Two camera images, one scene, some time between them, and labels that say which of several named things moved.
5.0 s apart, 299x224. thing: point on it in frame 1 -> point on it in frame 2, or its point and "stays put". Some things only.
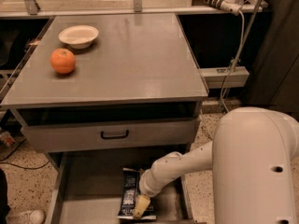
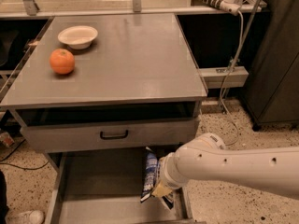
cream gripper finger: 143,203 -> 161,190
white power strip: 227,2 stays put
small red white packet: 7,138 stays put
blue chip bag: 131,190 -> 150,173
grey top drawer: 107,126 stays put
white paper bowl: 79,36 stays put
